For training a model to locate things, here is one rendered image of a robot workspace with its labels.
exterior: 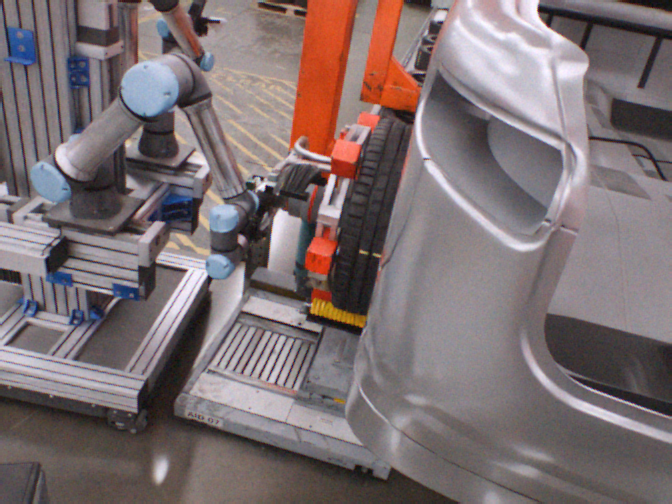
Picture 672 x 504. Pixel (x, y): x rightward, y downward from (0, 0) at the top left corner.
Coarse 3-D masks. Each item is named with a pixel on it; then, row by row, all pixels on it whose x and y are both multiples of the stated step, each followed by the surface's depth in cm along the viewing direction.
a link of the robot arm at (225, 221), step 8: (216, 208) 146; (224, 208) 146; (232, 208) 146; (240, 208) 152; (216, 216) 143; (224, 216) 143; (232, 216) 144; (240, 216) 150; (216, 224) 144; (224, 224) 144; (232, 224) 145; (240, 224) 150; (216, 232) 145; (224, 232) 145; (232, 232) 146; (216, 240) 146; (224, 240) 146; (232, 240) 147; (216, 248) 147; (224, 248) 147; (232, 248) 148
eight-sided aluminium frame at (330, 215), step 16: (352, 128) 181; (368, 128) 184; (336, 176) 165; (320, 208) 162; (336, 208) 162; (320, 224) 164; (336, 224) 163; (336, 240) 212; (336, 256) 209; (320, 288) 192
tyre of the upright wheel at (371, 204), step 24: (384, 120) 176; (384, 144) 163; (360, 168) 161; (384, 168) 159; (360, 192) 157; (384, 192) 157; (360, 216) 157; (384, 216) 156; (360, 240) 159; (336, 264) 164; (360, 264) 161; (336, 288) 169; (360, 288) 166; (360, 312) 179
